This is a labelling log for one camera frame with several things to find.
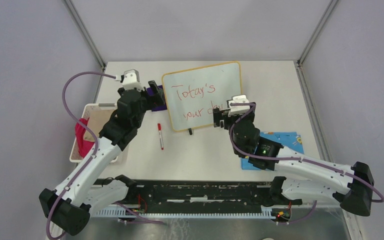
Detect red whiteboard marker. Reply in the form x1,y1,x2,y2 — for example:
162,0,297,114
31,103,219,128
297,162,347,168
158,128,164,150

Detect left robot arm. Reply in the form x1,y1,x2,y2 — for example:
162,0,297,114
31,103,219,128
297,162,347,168
39,80,165,240

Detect yellow-framed whiteboard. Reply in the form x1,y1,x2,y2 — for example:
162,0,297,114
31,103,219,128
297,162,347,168
161,61,242,132

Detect purple cloth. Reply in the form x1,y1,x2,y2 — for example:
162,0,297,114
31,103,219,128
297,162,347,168
146,85,168,112

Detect beige cloth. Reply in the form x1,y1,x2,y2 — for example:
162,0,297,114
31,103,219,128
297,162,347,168
83,108,115,138

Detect pink cloth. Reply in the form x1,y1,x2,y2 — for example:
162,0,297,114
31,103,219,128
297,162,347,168
74,123,95,158

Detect blue patterned cloth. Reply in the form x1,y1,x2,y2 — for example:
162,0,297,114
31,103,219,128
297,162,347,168
240,132,304,171

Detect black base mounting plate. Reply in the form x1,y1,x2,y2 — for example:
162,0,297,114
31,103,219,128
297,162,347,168
94,179,303,215

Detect white plastic basket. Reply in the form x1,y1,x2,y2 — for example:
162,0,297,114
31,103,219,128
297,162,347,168
69,103,116,163

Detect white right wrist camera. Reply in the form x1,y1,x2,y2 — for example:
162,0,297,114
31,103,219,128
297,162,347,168
227,94,251,117

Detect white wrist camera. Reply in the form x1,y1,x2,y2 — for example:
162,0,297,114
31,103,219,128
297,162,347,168
121,69,143,92
227,94,251,117

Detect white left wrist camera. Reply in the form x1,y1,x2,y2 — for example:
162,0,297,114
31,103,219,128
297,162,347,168
121,69,143,92

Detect right aluminium frame post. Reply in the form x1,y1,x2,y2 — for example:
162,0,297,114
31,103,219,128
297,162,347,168
296,0,340,66

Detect aluminium frame post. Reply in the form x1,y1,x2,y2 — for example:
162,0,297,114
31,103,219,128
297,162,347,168
62,0,106,70
296,0,340,66

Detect white cable duct rail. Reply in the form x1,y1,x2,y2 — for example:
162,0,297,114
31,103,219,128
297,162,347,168
92,206,276,220

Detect left aluminium frame post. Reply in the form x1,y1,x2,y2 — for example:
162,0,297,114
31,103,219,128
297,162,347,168
62,0,106,70

